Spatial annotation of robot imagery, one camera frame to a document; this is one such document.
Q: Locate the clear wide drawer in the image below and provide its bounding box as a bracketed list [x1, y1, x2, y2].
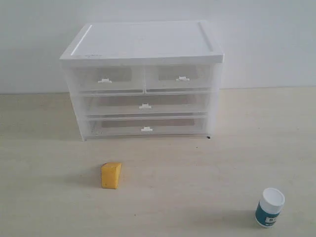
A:
[82, 94, 209, 116]
[87, 117, 208, 137]

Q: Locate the white plastic drawer cabinet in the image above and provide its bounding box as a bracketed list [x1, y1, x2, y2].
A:
[60, 20, 224, 140]

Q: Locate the teal bottle white cap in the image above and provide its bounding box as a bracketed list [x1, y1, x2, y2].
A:
[255, 188, 285, 228]

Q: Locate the clear bottom wide drawer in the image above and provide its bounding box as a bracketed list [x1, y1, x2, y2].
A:
[87, 117, 208, 137]

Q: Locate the yellow cheese wedge block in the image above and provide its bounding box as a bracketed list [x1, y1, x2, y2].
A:
[101, 162, 122, 189]

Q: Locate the clear middle wide drawer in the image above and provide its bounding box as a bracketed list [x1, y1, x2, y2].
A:
[82, 94, 209, 116]

